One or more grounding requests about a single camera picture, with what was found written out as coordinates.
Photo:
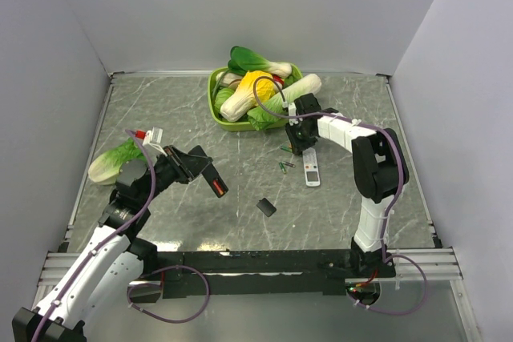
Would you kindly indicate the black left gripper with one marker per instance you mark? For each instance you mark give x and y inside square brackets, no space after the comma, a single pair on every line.
[186,166]

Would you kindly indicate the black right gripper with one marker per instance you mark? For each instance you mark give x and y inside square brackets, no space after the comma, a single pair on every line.
[297,146]

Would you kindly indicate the black remote control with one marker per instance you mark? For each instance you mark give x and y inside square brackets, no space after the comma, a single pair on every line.
[210,174]

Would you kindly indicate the red yellow battery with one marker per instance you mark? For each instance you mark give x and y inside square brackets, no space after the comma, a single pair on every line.
[218,187]

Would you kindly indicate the black battery cover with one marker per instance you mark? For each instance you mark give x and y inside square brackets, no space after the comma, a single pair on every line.
[266,207]

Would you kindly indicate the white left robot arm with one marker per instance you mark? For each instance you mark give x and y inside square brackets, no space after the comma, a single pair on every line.
[115,255]

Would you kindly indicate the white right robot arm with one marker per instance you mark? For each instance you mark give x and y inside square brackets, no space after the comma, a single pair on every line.
[379,168]

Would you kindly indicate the white remote control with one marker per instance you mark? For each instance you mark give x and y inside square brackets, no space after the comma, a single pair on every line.
[311,170]

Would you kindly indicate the green yellow battery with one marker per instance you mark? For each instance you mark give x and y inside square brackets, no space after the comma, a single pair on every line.
[282,167]

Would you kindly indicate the long green napa cabbage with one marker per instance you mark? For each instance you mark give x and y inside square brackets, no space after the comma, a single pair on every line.
[265,118]

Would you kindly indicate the green plastic basket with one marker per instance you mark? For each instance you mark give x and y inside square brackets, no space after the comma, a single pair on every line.
[242,124]

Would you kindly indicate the small green cabbage on table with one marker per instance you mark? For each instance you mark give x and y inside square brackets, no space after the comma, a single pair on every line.
[105,169]

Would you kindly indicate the yellow napa cabbage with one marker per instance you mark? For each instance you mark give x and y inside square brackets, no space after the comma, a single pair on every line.
[243,99]

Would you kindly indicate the small green cabbage in basket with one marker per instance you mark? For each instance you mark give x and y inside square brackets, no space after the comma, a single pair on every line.
[221,97]

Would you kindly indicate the white radish in basket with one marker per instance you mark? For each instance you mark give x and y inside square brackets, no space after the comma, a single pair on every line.
[226,78]

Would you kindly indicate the dark green bok choy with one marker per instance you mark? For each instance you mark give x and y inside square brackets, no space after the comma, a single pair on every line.
[244,59]

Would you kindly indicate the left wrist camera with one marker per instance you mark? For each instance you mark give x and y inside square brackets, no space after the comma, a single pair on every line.
[151,140]

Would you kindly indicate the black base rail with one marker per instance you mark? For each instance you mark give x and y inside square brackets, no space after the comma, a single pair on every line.
[194,273]

